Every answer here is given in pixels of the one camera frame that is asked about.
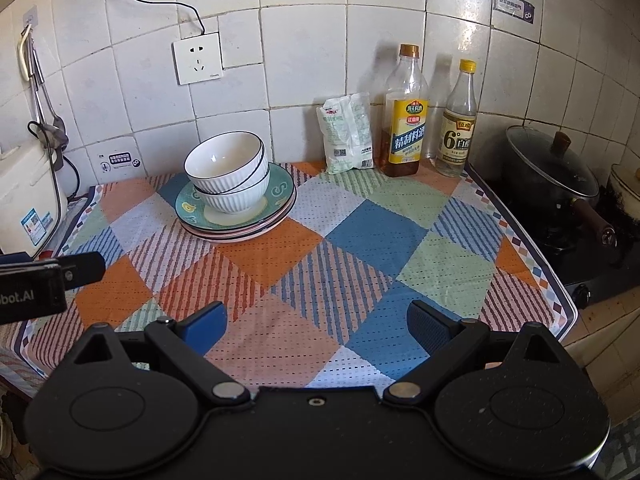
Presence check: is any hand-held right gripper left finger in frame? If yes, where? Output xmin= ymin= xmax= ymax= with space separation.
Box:
xmin=70 ymin=301 xmax=253 ymax=402

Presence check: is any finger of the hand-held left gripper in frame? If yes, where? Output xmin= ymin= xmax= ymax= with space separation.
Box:
xmin=50 ymin=252 xmax=107 ymax=292

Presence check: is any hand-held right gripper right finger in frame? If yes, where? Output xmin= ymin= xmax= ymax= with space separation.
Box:
xmin=382 ymin=300 xmax=567 ymax=402

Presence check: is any plain white plate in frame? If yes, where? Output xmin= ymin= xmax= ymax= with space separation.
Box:
xmin=182 ymin=220 xmax=293 ymax=245

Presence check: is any white ribbed bowl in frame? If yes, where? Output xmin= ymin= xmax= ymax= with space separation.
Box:
xmin=184 ymin=131 xmax=266 ymax=196
xmin=192 ymin=146 xmax=270 ymax=196
xmin=194 ymin=162 xmax=272 ymax=216

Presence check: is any pink bunny carrot plate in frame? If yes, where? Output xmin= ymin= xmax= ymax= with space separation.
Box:
xmin=177 ymin=200 xmax=299 ymax=239

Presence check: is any teal fried egg plate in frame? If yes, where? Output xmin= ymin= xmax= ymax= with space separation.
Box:
xmin=175 ymin=162 xmax=297 ymax=231

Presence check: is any white rice cooker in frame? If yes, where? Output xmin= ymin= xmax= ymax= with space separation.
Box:
xmin=0 ymin=144 xmax=69 ymax=257

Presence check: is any checkered patchwork table mat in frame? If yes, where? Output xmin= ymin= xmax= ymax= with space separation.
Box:
xmin=0 ymin=160 xmax=580 ymax=391

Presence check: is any black gas stove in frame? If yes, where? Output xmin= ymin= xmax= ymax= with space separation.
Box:
xmin=467 ymin=160 xmax=640 ymax=308

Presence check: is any hanging metal ladle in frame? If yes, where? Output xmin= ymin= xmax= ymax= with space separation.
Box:
xmin=27 ymin=35 xmax=69 ymax=150

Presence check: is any black wok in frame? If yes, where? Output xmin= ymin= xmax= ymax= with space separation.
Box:
xmin=505 ymin=160 xmax=619 ymax=250

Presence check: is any white vinegar bottle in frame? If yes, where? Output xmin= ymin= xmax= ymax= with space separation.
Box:
xmin=436 ymin=59 xmax=478 ymax=178

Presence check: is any yellow label cooking wine bottle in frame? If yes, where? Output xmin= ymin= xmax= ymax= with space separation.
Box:
xmin=380 ymin=44 xmax=430 ymax=178

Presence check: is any glass wok lid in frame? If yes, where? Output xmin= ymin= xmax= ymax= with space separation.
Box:
xmin=505 ymin=125 xmax=600 ymax=199

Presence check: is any white salt bag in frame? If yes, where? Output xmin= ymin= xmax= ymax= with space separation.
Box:
xmin=316 ymin=92 xmax=375 ymax=175

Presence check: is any white enamel pot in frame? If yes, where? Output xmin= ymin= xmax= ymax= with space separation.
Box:
xmin=606 ymin=162 xmax=640 ymax=227

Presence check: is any black rice cooker cord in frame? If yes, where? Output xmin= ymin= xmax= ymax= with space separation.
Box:
xmin=27 ymin=120 xmax=82 ymax=202

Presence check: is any small wall sticker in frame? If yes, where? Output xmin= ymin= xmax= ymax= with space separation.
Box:
xmin=97 ymin=147 xmax=142 ymax=174

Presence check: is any cream handled hanging utensil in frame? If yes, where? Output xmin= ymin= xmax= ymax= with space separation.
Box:
xmin=16 ymin=27 xmax=34 ymax=82

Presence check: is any white wall socket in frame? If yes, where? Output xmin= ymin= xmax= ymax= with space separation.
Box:
xmin=172 ymin=32 xmax=224 ymax=86

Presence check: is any blue bordered wall sticker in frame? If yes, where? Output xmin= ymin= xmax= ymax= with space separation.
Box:
xmin=492 ymin=0 xmax=536 ymax=24

